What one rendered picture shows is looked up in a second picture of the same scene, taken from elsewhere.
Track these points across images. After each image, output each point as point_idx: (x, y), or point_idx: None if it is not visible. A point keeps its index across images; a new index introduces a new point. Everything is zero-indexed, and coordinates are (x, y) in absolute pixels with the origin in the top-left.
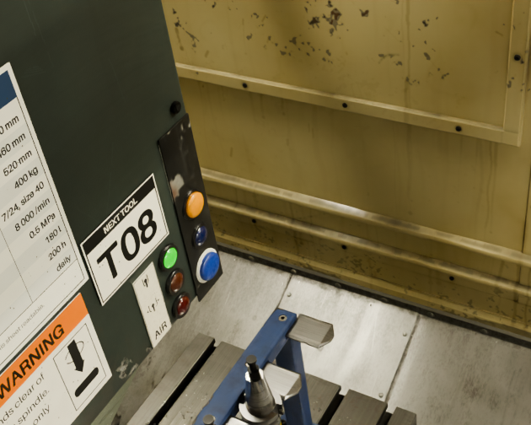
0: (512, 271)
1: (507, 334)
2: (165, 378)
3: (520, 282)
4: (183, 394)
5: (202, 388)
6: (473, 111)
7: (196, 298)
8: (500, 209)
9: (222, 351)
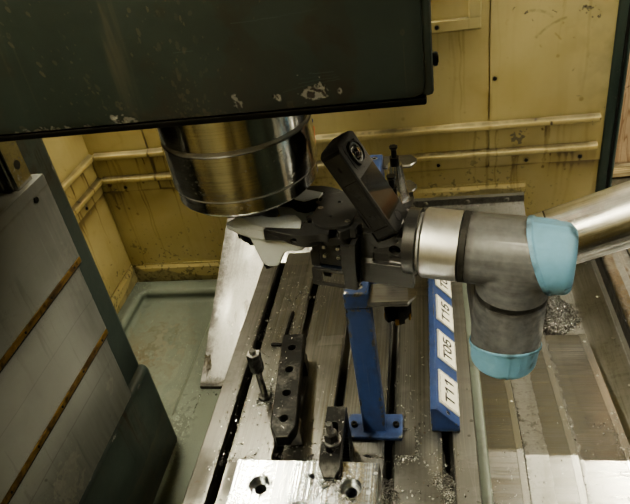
0: (483, 140)
1: (484, 196)
2: (258, 285)
3: (489, 148)
4: (279, 288)
5: (292, 281)
6: (445, 11)
7: (241, 253)
8: (470, 89)
9: (292, 258)
